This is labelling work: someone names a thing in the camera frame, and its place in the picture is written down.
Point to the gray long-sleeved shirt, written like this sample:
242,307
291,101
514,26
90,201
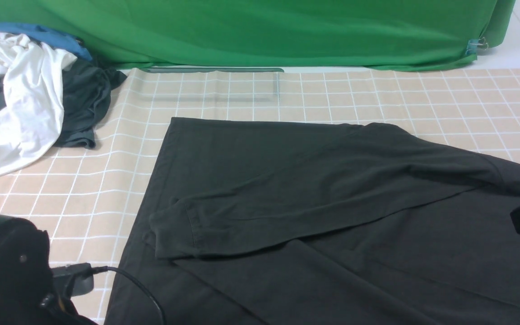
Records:
251,223

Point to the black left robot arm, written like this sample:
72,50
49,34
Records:
32,292

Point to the white shirt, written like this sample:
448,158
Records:
32,118

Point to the blue binder clip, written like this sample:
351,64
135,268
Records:
474,45

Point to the green backdrop cloth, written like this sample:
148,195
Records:
400,35

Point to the beige checkered tablecloth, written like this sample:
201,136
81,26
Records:
88,199

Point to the blue garment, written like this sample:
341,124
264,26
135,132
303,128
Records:
52,37

